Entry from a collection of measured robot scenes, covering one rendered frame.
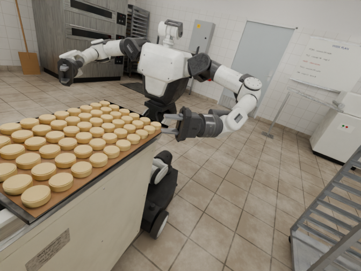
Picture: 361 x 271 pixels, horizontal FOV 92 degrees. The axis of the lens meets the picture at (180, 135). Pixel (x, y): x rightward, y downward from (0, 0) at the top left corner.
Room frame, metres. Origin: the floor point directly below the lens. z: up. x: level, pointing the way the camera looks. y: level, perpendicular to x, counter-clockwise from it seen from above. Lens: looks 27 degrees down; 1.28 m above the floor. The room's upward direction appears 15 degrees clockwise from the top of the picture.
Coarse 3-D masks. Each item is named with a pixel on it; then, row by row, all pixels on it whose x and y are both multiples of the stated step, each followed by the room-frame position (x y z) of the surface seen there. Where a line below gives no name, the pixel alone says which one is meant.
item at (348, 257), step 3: (330, 246) 0.67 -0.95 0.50; (342, 255) 0.63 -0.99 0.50; (345, 255) 0.63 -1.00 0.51; (348, 255) 0.63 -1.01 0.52; (348, 258) 0.62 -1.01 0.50; (351, 258) 0.62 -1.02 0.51; (354, 258) 0.62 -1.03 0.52; (354, 261) 0.62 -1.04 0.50; (357, 261) 0.61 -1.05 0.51; (360, 261) 0.61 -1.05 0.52; (357, 264) 0.61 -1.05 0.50; (360, 264) 0.61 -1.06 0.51
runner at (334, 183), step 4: (332, 184) 1.02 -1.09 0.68; (336, 184) 1.03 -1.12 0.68; (340, 184) 1.03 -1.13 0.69; (344, 184) 1.02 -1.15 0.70; (340, 188) 1.00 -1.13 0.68; (344, 188) 1.01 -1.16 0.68; (348, 188) 1.01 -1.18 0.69; (352, 188) 1.00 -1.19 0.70; (352, 192) 0.99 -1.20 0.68; (356, 192) 0.99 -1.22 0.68; (360, 192) 0.98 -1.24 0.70; (360, 196) 0.97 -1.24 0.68
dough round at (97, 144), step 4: (92, 140) 0.48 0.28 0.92; (96, 140) 0.49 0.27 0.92; (100, 140) 0.49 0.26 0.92; (104, 140) 0.50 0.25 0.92; (92, 144) 0.46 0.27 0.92; (96, 144) 0.47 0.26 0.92; (100, 144) 0.47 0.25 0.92; (104, 144) 0.48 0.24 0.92; (92, 148) 0.46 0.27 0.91; (96, 148) 0.46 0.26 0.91; (100, 148) 0.47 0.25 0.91
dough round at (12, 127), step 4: (4, 124) 0.44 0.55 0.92; (8, 124) 0.45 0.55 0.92; (12, 124) 0.45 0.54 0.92; (16, 124) 0.46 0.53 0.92; (0, 128) 0.42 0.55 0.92; (4, 128) 0.43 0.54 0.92; (8, 128) 0.43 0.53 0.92; (12, 128) 0.44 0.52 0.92; (16, 128) 0.44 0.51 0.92; (20, 128) 0.45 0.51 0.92; (4, 132) 0.42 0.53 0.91; (8, 132) 0.42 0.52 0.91; (12, 132) 0.43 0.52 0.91
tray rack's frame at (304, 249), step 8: (296, 232) 1.03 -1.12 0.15; (296, 240) 0.95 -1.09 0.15; (304, 240) 0.97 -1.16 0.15; (312, 240) 0.99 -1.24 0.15; (296, 248) 0.88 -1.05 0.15; (304, 248) 0.90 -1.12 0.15; (312, 248) 0.91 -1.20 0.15; (320, 248) 0.93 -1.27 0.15; (328, 248) 0.95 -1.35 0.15; (296, 256) 0.81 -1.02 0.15; (304, 256) 0.83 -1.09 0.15; (312, 256) 0.85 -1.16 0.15; (296, 264) 0.76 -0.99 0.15; (304, 264) 0.77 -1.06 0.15; (344, 264) 0.85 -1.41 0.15; (352, 264) 0.87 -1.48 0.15
